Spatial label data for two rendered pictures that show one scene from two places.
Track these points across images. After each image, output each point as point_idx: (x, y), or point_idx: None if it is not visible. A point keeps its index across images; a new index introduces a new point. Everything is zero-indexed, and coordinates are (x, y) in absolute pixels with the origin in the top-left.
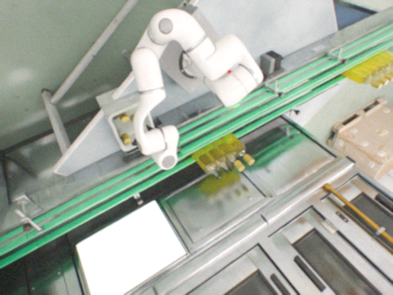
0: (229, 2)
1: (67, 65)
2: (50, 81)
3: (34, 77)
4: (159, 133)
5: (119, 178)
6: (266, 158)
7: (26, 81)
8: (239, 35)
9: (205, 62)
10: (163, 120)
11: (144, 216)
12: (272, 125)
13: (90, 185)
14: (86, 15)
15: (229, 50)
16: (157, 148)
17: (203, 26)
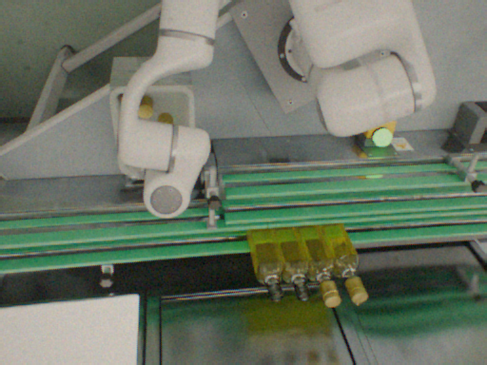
0: None
1: (119, 21)
2: (81, 37)
3: (59, 20)
4: (168, 131)
5: (88, 219)
6: (403, 313)
7: (44, 22)
8: (428, 43)
9: (314, 16)
10: (219, 148)
11: (101, 316)
12: (443, 255)
13: (30, 210)
14: None
15: (375, 6)
16: (150, 158)
17: None
